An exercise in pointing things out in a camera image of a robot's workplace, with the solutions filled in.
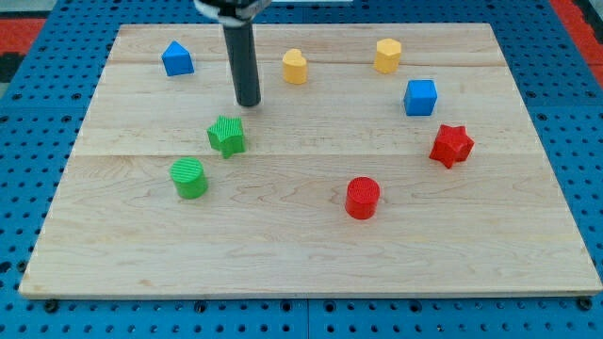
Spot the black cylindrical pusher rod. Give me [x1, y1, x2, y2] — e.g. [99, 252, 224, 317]
[223, 22, 261, 107]

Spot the red cylinder block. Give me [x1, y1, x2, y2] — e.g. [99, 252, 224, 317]
[345, 177, 381, 219]

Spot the blue pentagon house block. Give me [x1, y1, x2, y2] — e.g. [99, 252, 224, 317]
[161, 40, 194, 76]

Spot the yellow heart block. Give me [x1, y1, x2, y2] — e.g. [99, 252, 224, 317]
[282, 48, 308, 85]

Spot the red star block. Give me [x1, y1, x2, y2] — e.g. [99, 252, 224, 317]
[429, 124, 475, 169]

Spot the blue perforated pegboard base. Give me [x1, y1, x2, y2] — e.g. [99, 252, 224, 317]
[1, 0, 602, 338]

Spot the light wooden board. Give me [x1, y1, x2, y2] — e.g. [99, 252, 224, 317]
[20, 24, 602, 299]

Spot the blue cube block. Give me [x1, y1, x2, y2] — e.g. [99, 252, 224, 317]
[403, 79, 438, 116]

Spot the green cylinder block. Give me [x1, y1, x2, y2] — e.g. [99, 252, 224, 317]
[170, 157, 208, 200]

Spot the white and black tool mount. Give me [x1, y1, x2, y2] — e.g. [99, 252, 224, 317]
[193, 0, 272, 25]

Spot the yellow hexagon block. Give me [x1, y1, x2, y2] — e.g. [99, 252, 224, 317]
[373, 38, 401, 74]

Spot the green star block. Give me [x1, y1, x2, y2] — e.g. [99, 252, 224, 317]
[206, 116, 246, 159]

